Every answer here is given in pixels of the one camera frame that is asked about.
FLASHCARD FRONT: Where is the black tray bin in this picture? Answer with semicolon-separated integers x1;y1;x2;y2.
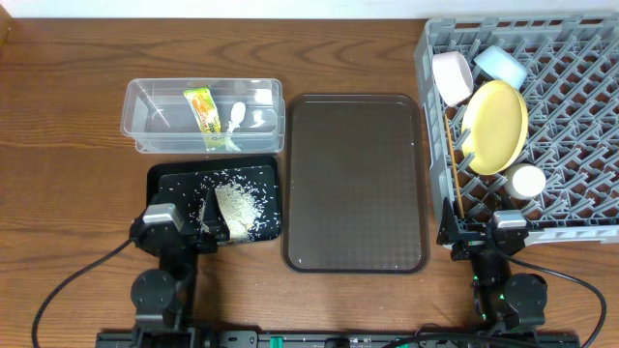
146;156;282;245

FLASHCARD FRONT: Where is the white cup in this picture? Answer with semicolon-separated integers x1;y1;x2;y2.
504;163;546;200

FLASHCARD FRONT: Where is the left black cable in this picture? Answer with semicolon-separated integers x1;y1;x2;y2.
31;237;134;348

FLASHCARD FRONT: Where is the right black cable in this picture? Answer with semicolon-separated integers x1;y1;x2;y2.
507;255;608;348

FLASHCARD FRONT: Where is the grey dishwasher rack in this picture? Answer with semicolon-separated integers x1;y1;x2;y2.
414;13;618;245

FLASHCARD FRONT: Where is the green snack wrapper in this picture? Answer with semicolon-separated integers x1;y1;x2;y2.
184;87;223;151

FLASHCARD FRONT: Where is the yellow plate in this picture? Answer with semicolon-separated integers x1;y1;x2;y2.
461;80;528;175

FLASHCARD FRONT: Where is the black cable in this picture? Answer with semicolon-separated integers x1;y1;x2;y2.
507;255;608;348
31;237;134;348

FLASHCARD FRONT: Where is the rice food waste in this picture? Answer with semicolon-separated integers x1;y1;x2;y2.
183;165;281;244

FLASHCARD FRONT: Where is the white tissue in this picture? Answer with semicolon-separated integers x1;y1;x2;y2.
224;101;246;152

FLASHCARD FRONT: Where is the clear plastic bin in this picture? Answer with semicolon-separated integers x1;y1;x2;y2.
121;78;285;154

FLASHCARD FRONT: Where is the wooden chopstick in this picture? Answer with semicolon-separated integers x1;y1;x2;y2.
444;113;465;219

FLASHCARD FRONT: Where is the blue bowl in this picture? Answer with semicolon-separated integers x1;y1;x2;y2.
473;45;527;90

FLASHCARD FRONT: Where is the brown serving tray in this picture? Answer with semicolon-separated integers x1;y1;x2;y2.
282;94;429;275

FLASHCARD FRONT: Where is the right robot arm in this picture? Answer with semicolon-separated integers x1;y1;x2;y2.
436;198;547;334

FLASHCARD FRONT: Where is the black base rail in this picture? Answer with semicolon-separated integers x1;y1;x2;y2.
95;330;580;348

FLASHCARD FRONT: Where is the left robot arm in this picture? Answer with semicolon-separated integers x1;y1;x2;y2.
130;188;229;347

